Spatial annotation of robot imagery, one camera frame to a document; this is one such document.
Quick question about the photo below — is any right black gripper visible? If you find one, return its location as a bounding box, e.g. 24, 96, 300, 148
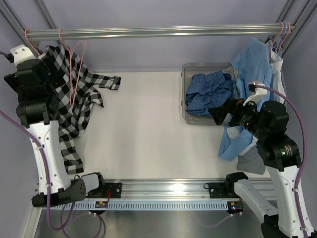
209, 96, 268, 140

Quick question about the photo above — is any blue checked shirt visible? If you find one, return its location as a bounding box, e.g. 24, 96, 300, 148
185, 70, 233, 117

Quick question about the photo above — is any pink wire hanger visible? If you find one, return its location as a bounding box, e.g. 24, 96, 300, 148
58, 27, 88, 107

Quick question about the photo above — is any black white plaid shirt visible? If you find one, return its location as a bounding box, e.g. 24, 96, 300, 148
44, 45, 121, 175

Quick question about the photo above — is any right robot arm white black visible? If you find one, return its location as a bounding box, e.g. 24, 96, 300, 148
209, 98, 317, 238

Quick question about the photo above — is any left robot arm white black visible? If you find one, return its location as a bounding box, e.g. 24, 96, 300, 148
4, 59, 106, 207

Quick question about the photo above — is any light blue shirt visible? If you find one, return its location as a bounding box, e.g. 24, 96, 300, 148
218, 38, 273, 161

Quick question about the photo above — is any blue hanger on right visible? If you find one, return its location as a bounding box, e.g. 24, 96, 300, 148
272, 21, 291, 54

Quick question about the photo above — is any clear plastic bin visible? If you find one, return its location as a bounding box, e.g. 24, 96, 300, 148
181, 63, 240, 126

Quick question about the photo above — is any aluminium hanging rod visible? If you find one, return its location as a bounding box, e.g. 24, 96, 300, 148
26, 22, 284, 41

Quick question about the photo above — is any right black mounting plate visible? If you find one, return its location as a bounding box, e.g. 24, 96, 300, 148
204, 182, 240, 199

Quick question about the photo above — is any black mounting plate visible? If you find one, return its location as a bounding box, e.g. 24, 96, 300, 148
204, 182, 240, 199
86, 182, 122, 199

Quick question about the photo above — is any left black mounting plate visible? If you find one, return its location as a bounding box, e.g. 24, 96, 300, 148
86, 182, 122, 199

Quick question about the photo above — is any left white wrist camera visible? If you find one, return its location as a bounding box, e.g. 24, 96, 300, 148
10, 45, 36, 66

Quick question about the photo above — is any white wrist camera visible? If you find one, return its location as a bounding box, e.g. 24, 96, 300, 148
243, 81, 267, 106
10, 45, 36, 66

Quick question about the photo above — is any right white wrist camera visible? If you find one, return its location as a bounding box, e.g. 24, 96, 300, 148
243, 81, 267, 106

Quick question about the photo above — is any left aluminium frame post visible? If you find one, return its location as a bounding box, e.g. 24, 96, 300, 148
0, 0, 60, 56

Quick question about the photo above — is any aluminium frame post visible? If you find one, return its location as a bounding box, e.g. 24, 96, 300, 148
0, 0, 60, 56
276, 0, 317, 57

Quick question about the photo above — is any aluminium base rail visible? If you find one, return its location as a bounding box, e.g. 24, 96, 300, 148
32, 177, 285, 201

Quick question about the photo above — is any white slotted cable duct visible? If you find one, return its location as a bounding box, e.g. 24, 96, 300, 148
58, 200, 230, 211

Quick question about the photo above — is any right aluminium frame post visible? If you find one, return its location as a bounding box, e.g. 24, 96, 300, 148
276, 0, 317, 57

